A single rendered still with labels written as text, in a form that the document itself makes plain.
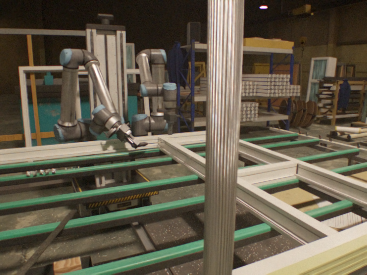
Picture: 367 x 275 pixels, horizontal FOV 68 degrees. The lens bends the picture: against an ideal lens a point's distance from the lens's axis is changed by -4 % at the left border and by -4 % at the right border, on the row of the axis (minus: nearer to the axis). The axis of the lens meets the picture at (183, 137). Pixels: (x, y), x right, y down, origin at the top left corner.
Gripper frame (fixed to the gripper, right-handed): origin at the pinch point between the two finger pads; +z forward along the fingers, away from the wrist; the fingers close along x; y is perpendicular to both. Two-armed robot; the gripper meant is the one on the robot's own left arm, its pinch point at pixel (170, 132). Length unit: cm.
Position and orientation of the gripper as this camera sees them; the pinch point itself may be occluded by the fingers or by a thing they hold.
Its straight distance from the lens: 200.0
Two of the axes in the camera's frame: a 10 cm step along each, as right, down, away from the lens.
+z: 0.0, 9.8, 2.2
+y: 9.1, -0.9, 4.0
